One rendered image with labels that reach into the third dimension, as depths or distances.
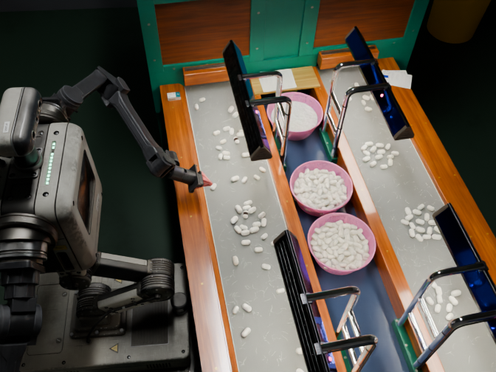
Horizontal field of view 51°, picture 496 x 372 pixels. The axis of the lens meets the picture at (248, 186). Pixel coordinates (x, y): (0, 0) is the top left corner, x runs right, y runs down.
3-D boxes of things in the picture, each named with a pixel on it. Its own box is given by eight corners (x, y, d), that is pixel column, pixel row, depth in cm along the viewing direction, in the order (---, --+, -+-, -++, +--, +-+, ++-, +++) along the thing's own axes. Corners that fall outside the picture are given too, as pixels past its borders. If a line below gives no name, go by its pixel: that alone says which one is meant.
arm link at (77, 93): (85, 77, 206) (102, 60, 203) (111, 101, 210) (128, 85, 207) (40, 109, 166) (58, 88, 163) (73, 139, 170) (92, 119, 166)
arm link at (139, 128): (97, 94, 205) (114, 75, 201) (106, 97, 210) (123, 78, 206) (150, 179, 193) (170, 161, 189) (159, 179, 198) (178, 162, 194)
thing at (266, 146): (251, 162, 190) (251, 149, 184) (221, 54, 227) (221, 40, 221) (271, 159, 191) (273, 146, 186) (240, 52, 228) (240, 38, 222)
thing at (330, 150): (330, 164, 237) (347, 93, 202) (318, 133, 249) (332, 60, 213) (369, 159, 240) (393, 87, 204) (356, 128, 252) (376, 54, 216)
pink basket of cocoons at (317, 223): (315, 288, 200) (318, 277, 193) (297, 230, 216) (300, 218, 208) (380, 276, 204) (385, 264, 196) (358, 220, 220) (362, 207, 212)
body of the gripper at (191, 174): (198, 164, 207) (183, 159, 202) (202, 184, 201) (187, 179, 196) (189, 173, 210) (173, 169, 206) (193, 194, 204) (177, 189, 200)
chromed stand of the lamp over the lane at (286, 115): (244, 178, 232) (246, 105, 196) (236, 145, 244) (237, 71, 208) (286, 171, 234) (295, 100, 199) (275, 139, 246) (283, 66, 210)
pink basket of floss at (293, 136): (301, 154, 241) (303, 140, 233) (255, 128, 250) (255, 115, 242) (331, 121, 254) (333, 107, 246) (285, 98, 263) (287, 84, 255)
